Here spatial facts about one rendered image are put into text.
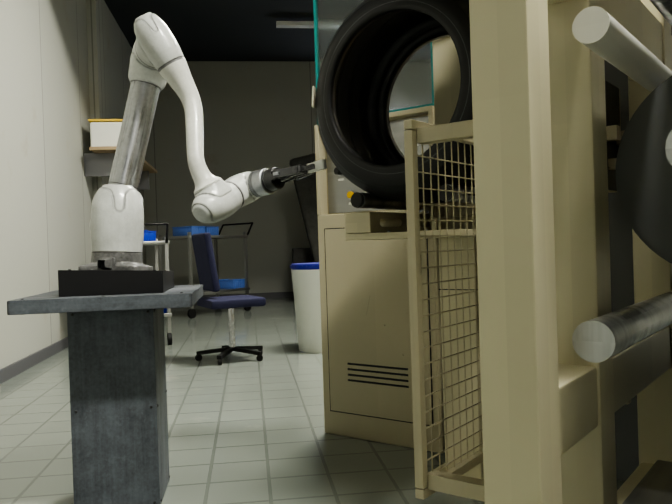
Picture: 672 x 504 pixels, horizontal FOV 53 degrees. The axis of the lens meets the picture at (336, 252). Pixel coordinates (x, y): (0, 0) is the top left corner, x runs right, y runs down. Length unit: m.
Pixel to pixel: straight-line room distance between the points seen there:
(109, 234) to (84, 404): 0.51
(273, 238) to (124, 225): 8.41
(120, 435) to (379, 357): 1.01
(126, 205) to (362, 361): 1.11
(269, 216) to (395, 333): 8.05
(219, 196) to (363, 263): 0.72
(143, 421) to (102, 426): 0.12
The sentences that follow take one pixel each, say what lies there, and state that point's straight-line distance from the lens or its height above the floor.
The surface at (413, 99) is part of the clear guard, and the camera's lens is 2.61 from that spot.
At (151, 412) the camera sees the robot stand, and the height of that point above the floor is 0.29.
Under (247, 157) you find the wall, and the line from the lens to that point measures 10.61.
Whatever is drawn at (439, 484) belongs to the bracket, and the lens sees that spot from 1.32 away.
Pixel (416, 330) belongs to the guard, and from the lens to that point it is 1.26.
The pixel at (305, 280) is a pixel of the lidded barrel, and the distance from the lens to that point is 4.89.
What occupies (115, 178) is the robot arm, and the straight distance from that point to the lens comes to 2.43.
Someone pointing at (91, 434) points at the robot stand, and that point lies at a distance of 2.21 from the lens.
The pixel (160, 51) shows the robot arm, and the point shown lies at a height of 1.42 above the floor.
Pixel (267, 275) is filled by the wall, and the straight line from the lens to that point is 10.53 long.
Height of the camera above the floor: 0.77
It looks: 1 degrees down
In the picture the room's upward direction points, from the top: 2 degrees counter-clockwise
